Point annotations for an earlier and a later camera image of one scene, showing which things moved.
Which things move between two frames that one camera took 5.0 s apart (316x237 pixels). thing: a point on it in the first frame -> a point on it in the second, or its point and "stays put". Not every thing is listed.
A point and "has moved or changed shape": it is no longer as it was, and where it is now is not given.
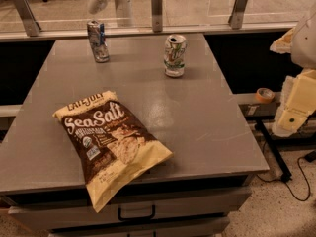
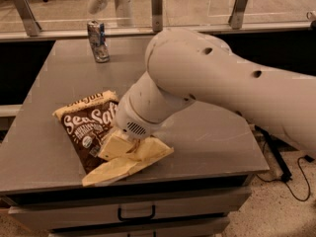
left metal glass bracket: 30,24 stays put
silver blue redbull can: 99,40 stays put
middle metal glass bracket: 157,9 stays put
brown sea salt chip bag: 113,148 has moved or changed shape
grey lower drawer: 180,229 stays put
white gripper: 306,41 -> 128,118
